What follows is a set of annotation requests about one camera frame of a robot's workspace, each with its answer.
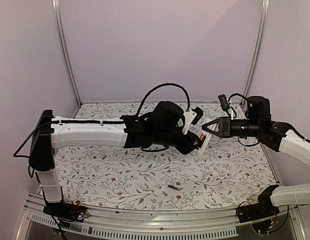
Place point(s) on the white battery cover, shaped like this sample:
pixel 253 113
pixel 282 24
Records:
pixel 136 158

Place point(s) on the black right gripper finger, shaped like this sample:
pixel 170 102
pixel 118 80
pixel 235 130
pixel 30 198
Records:
pixel 219 133
pixel 212 124

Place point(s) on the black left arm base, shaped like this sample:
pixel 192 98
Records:
pixel 69 212

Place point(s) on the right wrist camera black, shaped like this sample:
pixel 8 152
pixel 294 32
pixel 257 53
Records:
pixel 224 102

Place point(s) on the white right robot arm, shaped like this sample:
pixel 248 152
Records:
pixel 278 136

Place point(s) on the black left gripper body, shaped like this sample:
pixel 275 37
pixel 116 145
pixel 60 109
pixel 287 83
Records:
pixel 184 148

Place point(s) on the aluminium frame post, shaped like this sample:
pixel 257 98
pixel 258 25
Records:
pixel 64 51
pixel 258 46

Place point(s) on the right aluminium frame post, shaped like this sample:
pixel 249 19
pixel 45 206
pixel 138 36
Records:
pixel 258 46

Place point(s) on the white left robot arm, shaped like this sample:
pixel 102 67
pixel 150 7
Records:
pixel 167 125

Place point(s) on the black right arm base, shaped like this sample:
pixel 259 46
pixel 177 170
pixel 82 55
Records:
pixel 262 209

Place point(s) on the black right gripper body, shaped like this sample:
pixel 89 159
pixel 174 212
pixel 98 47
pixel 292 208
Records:
pixel 225 127

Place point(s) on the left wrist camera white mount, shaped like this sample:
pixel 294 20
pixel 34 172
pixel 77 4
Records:
pixel 190 117

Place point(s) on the left aluminium frame post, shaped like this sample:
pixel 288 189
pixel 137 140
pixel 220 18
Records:
pixel 64 51

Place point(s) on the aluminium table edge rail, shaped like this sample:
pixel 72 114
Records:
pixel 106 223

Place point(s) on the floral patterned table mat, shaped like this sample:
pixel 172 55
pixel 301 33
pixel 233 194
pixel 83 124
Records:
pixel 229 172

